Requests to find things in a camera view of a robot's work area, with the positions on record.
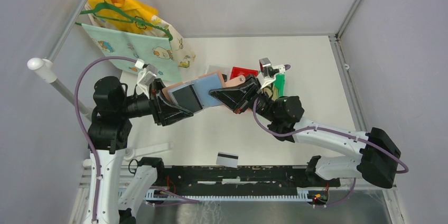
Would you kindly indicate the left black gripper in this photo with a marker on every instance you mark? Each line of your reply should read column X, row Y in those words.
column 163, row 111

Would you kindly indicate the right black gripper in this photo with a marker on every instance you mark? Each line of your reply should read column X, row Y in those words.
column 240, row 99

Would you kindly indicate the black credit card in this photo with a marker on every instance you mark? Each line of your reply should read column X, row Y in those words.
column 187, row 98

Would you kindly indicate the tan leather card holder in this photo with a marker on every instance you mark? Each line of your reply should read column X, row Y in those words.
column 203, row 84

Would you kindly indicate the silver magnetic stripe card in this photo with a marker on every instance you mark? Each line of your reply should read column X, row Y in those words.
column 227, row 159

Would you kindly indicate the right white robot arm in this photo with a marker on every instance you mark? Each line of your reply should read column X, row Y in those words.
column 372, row 156

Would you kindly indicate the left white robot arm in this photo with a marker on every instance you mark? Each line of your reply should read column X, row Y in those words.
column 108, row 140

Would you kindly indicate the red plastic bin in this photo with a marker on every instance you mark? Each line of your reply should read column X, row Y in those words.
column 239, row 71

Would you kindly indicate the white plastic bin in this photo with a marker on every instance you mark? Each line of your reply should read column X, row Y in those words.
column 223, row 69

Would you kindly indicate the green plastic bin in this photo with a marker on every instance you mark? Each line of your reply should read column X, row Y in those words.
column 277, row 87

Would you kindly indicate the cream patterned cloth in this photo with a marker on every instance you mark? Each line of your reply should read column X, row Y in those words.
column 180, row 51

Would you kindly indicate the light green patterned cloth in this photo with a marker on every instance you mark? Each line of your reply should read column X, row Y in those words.
column 152, row 50

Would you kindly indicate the green clothes hanger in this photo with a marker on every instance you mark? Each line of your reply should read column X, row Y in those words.
column 129, row 19

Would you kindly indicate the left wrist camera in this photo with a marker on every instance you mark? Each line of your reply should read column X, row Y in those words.
column 148, row 73

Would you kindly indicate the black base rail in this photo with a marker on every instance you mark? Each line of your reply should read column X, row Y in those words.
column 240, row 181

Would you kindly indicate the white cable duct strip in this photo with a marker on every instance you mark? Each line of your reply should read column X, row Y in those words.
column 301, row 196

